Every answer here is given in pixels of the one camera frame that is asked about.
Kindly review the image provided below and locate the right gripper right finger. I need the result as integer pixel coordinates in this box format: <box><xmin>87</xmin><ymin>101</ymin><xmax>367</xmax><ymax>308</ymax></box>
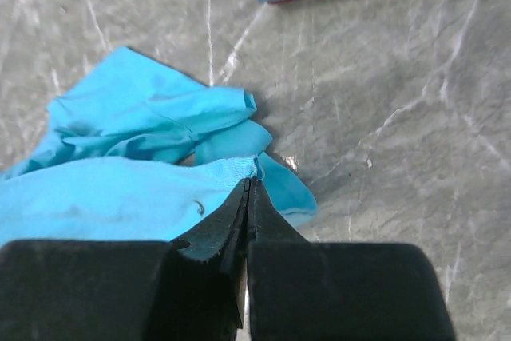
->
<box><xmin>248</xmin><ymin>182</ymin><xmax>455</xmax><ymax>340</ymax></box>

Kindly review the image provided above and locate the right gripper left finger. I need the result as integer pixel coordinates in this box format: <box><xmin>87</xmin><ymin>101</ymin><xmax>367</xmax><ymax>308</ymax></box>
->
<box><xmin>1</xmin><ymin>180</ymin><xmax>250</xmax><ymax>340</ymax></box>

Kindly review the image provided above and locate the turquoise t shirt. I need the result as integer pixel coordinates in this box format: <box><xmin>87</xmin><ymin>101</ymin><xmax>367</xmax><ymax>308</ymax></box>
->
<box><xmin>1</xmin><ymin>47</ymin><xmax>318</xmax><ymax>243</ymax></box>

